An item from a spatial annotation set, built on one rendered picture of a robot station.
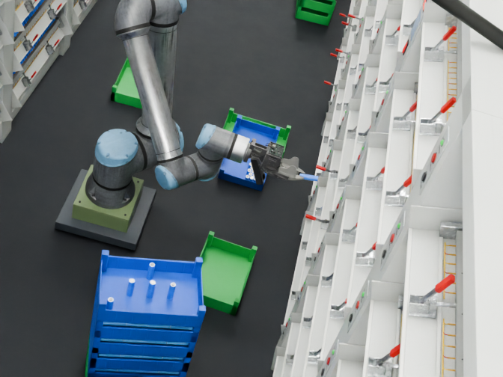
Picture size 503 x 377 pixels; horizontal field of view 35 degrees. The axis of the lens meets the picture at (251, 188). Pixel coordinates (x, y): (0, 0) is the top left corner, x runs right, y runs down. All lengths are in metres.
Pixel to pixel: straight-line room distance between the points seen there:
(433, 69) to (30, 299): 1.75
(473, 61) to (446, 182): 0.20
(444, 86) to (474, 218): 0.70
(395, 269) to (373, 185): 0.59
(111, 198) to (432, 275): 1.94
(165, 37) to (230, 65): 1.44
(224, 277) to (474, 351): 2.29
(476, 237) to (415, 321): 0.26
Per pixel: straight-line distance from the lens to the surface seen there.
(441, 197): 1.32
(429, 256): 1.32
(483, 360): 0.89
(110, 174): 2.97
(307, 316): 2.47
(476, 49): 1.37
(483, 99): 1.25
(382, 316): 1.48
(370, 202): 1.98
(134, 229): 3.14
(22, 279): 3.02
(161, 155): 2.68
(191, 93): 3.93
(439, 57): 1.79
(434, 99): 1.67
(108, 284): 2.41
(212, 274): 3.12
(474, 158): 1.13
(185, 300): 2.41
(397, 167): 1.79
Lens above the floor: 2.37
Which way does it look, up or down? 42 degrees down
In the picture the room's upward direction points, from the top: 18 degrees clockwise
